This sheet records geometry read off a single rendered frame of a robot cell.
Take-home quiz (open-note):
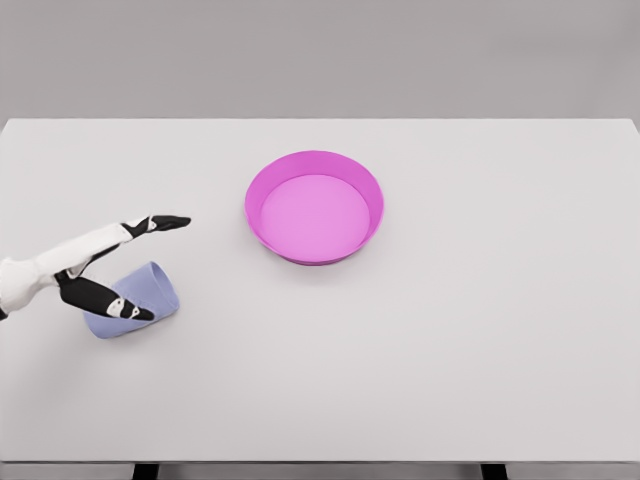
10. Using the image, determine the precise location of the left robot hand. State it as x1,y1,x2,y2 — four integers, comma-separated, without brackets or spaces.
30,214,192,322

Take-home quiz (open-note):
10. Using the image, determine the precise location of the lavender cup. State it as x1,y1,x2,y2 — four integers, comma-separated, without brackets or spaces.
82,260,180,341

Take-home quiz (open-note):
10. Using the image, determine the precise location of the pink plate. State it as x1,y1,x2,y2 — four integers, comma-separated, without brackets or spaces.
244,149,387,266

